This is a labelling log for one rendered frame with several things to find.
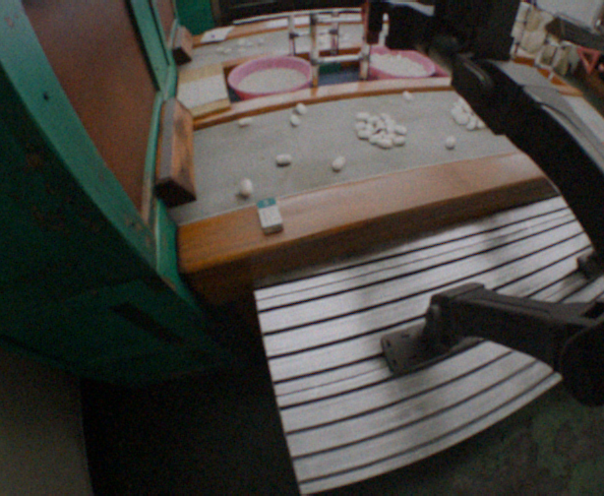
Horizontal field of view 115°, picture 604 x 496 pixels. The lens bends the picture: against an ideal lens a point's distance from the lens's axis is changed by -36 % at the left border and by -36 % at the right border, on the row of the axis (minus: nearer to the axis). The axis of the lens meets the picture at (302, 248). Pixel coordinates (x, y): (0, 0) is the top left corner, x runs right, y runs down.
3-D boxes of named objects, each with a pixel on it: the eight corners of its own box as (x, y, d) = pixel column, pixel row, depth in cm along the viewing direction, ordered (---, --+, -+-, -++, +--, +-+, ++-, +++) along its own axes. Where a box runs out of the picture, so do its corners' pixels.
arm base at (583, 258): (593, 242, 49) (607, 266, 46) (621, 227, 51) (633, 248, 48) (575, 258, 56) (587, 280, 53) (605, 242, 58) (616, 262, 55)
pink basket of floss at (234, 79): (329, 89, 91) (330, 64, 83) (285, 129, 80) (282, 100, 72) (265, 74, 99) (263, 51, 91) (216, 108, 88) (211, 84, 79)
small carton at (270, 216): (283, 229, 52) (282, 222, 50) (264, 234, 51) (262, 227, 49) (275, 203, 55) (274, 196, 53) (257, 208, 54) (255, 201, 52)
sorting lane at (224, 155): (620, 142, 78) (622, 139, 77) (181, 231, 58) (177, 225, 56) (579, 100, 93) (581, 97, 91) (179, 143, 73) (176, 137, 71)
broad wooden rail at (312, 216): (620, 179, 84) (640, 154, 69) (209, 309, 64) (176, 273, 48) (605, 161, 90) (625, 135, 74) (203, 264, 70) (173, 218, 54)
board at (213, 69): (231, 109, 72) (230, 105, 71) (176, 124, 70) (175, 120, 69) (221, 64, 88) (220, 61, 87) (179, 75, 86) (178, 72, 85)
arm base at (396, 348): (389, 325, 44) (403, 367, 40) (488, 290, 46) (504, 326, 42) (378, 338, 51) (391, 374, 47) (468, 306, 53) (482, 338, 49)
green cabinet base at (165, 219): (257, 365, 112) (158, 274, 39) (137, 390, 105) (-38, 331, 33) (214, 146, 179) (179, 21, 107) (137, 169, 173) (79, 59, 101)
